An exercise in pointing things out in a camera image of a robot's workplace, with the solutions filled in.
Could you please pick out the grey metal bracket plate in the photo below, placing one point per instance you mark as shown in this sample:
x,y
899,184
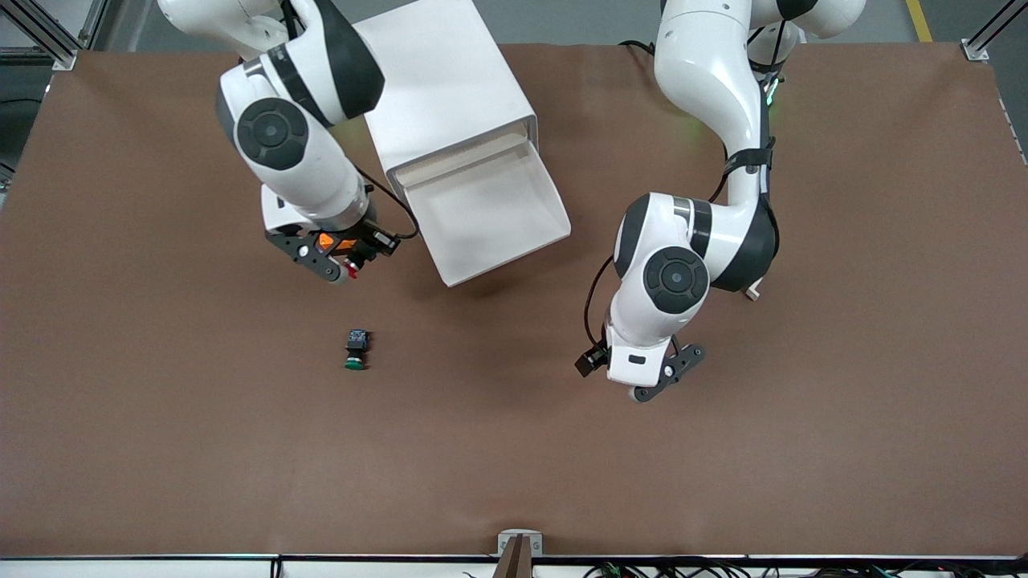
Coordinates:
x,y
536,544

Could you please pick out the aluminium frame profile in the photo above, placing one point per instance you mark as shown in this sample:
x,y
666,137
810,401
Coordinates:
x,y
68,58
976,50

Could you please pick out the dark tapered bar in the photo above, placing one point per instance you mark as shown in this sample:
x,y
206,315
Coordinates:
x,y
514,566

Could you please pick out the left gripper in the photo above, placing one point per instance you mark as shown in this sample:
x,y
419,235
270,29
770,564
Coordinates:
x,y
591,362

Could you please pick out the white curved bracket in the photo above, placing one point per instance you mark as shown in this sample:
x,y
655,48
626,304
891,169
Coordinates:
x,y
752,293

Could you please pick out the orange button enclosure box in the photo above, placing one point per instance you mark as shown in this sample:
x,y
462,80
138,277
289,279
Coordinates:
x,y
324,239

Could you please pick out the green push button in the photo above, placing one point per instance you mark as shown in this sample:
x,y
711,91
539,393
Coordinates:
x,y
356,347

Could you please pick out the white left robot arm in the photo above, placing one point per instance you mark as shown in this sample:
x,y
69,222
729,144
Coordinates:
x,y
707,80

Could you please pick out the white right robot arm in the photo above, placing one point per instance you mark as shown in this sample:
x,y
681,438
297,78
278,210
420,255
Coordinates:
x,y
305,160

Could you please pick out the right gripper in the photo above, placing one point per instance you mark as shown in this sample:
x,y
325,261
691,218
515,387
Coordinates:
x,y
371,239

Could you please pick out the red push button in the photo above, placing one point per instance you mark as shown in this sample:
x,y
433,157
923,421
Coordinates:
x,y
351,263

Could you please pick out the brown table cover sheet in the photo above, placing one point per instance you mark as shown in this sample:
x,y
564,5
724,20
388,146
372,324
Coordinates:
x,y
514,449

